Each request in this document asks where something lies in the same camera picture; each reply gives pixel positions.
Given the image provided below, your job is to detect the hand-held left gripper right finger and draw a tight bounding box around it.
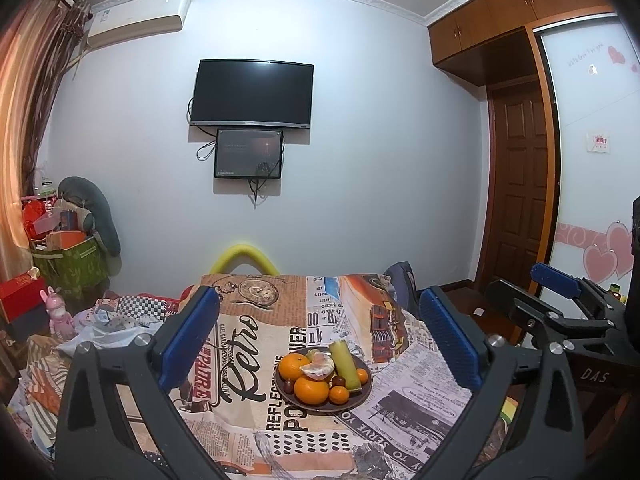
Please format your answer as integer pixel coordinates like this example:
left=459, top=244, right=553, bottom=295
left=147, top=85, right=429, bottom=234
left=419, top=285, right=586, bottom=480

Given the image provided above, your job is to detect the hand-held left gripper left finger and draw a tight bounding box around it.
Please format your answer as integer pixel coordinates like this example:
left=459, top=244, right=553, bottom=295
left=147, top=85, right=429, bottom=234
left=54, top=285, right=236, bottom=480

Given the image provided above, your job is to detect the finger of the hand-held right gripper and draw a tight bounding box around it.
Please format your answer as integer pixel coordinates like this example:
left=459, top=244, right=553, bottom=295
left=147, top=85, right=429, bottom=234
left=530, top=261, right=629, bottom=328
left=484, top=279, right=623, bottom=356

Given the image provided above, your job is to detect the purple round plate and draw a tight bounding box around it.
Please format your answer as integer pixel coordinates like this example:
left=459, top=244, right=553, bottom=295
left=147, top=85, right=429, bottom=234
left=274, top=347, right=373, bottom=413

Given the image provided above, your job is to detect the green yellow sugarcane piece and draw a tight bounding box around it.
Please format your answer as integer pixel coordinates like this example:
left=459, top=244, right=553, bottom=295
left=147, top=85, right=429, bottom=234
left=328, top=340, right=362, bottom=392

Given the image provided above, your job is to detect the peeled orange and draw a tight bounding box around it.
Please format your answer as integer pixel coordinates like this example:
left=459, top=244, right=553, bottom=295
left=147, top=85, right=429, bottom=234
left=300, top=351, right=335, bottom=381

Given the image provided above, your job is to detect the large orange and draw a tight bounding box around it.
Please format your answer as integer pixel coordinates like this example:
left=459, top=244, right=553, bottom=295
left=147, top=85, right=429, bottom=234
left=278, top=353, right=311, bottom=382
left=294, top=376, right=331, bottom=406

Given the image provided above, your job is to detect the checkered cloth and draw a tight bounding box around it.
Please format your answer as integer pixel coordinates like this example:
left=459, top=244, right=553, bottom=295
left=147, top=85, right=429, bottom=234
left=112, top=295, right=173, bottom=318

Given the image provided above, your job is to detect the dark blue backpack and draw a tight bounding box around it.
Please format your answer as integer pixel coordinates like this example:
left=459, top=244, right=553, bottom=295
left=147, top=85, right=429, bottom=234
left=384, top=261, right=420, bottom=311

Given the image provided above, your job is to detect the crumpled light cloth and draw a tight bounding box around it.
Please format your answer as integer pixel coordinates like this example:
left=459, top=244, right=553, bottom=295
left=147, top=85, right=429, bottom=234
left=55, top=305, right=166, bottom=352

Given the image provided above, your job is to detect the newspaper print tablecloth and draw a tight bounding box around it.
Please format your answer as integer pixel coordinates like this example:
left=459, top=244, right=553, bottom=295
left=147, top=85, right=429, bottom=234
left=120, top=272, right=506, bottom=480

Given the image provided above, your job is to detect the yellow foam tube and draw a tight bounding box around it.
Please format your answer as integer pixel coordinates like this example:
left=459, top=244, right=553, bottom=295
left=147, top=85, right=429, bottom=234
left=209, top=244, right=282, bottom=277

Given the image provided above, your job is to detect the brown wooden door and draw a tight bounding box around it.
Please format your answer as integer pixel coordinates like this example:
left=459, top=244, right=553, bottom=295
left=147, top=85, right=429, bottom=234
left=487, top=82, right=560, bottom=283

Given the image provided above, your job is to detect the pink rabbit toy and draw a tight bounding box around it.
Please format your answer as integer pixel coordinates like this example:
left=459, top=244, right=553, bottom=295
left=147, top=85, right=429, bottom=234
left=41, top=286, right=76, bottom=340

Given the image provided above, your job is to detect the green storage box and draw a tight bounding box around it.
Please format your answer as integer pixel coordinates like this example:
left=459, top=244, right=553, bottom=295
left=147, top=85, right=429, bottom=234
left=30, top=237, right=111, bottom=301

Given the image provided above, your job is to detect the orange cardboard box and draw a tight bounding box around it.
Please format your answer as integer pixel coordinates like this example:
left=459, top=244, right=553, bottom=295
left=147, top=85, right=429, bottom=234
left=47, top=230, right=88, bottom=250

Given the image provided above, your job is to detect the grey plush pillow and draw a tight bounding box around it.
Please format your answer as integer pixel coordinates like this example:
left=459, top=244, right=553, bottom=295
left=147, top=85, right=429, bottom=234
left=56, top=176, right=122, bottom=258

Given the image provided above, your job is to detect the patterned bedding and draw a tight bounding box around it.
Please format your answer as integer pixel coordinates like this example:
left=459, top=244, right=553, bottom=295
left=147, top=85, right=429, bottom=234
left=10, top=335, right=76, bottom=461

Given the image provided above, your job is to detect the white heart print wardrobe door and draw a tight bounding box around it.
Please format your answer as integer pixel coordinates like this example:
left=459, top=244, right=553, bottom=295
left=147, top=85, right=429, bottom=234
left=532, top=12, right=640, bottom=306

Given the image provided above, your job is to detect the red box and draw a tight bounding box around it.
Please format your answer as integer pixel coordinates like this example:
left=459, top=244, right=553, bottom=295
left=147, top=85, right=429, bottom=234
left=0, top=275, right=47, bottom=323

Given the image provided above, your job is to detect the red gift bag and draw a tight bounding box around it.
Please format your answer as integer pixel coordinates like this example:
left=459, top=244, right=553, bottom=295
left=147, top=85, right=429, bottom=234
left=21, top=199, right=61, bottom=241

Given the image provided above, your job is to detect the pink brown curtain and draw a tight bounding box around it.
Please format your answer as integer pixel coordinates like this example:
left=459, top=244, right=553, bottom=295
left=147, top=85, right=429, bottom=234
left=0, top=0, right=93, bottom=281

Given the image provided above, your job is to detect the brown overhead cabinet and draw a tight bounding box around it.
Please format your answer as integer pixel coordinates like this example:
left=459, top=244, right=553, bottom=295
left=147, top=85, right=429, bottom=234
left=427, top=0, right=621, bottom=87

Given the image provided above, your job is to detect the white air conditioner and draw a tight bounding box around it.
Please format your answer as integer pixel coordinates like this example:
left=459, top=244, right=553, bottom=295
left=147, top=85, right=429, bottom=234
left=86, top=0, right=193, bottom=52

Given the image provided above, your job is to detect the black cable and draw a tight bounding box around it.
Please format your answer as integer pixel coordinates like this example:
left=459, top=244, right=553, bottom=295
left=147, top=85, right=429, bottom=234
left=248, top=160, right=283, bottom=207
left=196, top=125, right=218, bottom=161

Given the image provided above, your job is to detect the small black wall screen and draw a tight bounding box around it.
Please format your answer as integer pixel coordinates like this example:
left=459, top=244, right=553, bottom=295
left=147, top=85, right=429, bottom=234
left=214, top=129, right=285, bottom=180

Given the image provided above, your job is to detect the black wall television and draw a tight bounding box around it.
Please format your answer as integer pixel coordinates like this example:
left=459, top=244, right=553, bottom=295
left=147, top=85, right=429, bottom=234
left=189, top=59, right=315, bottom=131

